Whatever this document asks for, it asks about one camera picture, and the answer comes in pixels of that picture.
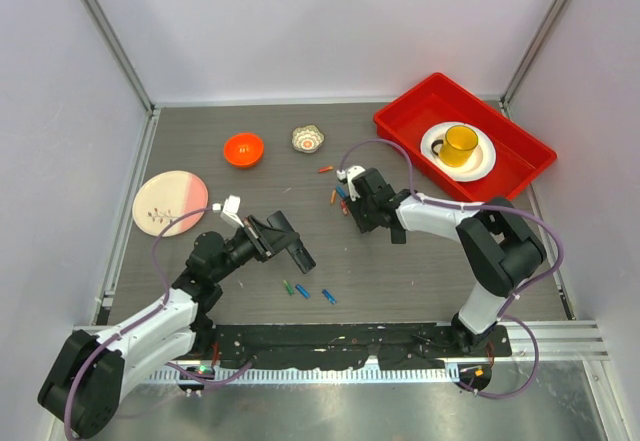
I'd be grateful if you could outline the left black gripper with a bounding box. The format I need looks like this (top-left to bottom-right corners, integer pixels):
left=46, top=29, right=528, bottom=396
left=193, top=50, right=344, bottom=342
left=212, top=215, right=298, bottom=283

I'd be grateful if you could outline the black remote control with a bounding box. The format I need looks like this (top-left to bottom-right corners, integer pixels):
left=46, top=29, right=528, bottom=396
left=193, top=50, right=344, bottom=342
left=267, top=211, right=316, bottom=274

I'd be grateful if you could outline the black remote battery cover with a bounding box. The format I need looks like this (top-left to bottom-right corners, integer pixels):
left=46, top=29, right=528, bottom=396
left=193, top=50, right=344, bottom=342
left=390, top=228, right=407, bottom=244

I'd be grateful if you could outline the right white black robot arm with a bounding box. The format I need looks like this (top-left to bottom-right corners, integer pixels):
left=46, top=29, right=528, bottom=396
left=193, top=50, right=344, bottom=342
left=337, top=166, right=547, bottom=356

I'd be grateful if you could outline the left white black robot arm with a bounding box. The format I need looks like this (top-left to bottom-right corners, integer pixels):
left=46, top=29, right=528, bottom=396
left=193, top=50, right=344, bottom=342
left=37, top=211, right=316, bottom=440

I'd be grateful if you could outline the green battery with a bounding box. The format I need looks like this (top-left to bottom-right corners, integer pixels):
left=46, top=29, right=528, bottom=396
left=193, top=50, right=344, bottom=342
left=282, top=280, right=295, bottom=296

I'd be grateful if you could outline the blue battery middle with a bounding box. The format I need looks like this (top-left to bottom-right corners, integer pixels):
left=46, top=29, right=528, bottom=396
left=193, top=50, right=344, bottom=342
left=295, top=284, right=310, bottom=299

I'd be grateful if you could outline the blue battery right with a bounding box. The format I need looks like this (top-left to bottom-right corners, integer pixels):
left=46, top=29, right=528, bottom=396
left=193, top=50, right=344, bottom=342
left=322, top=289, right=337, bottom=305

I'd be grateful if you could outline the orange bowl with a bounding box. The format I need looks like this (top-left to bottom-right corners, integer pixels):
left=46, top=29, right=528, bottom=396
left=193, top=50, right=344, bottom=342
left=223, top=133, right=264, bottom=169

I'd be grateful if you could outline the small patterned flower bowl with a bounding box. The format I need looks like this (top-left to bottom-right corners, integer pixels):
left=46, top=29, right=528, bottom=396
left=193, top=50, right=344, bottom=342
left=291, top=124, right=325, bottom=154

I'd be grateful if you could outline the red plastic bin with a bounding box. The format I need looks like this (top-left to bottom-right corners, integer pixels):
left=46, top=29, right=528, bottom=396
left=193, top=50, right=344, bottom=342
left=373, top=73, right=557, bottom=201

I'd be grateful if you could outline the pink white floral plate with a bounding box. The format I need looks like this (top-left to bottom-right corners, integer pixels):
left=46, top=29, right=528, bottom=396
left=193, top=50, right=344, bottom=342
left=132, top=170, right=209, bottom=237

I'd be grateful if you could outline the yellow glass mug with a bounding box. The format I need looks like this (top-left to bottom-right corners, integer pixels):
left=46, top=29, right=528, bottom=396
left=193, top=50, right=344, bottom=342
left=431, top=125, right=479, bottom=168

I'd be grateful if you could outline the white plate in bin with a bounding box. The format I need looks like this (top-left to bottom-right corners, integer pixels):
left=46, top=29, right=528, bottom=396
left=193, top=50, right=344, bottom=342
left=420, top=122, right=497, bottom=182

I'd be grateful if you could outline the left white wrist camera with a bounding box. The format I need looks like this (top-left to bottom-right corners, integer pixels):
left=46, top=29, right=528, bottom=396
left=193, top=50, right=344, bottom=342
left=211, top=195, right=243, bottom=228

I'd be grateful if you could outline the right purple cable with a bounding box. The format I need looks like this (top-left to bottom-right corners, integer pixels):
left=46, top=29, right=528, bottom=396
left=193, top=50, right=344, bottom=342
left=338, top=139, right=566, bottom=400

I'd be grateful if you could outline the purple cable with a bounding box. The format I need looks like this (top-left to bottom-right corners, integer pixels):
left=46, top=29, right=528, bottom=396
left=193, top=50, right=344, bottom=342
left=338, top=139, right=566, bottom=400
left=64, top=204, right=251, bottom=440

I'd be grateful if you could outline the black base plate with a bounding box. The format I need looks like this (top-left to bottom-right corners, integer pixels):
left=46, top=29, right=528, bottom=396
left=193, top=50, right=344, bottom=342
left=179, top=323, right=512, bottom=371

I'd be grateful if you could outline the slotted cable duct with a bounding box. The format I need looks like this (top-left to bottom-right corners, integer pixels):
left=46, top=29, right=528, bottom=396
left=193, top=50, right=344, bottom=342
left=154, top=364, right=461, bottom=385

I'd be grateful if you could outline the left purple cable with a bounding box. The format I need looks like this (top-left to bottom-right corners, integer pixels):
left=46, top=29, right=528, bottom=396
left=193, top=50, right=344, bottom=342
left=64, top=204, right=251, bottom=440

